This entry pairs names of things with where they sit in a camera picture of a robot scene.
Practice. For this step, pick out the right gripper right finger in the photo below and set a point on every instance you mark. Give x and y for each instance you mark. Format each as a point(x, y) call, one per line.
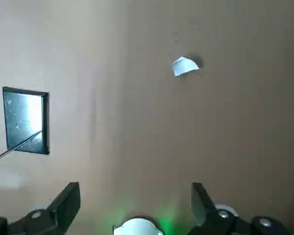
point(205, 210)

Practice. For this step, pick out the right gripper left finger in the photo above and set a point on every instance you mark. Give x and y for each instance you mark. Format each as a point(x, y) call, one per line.
point(61, 208)

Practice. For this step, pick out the white filter paper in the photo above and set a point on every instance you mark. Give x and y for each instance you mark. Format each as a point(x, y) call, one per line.
point(185, 66)

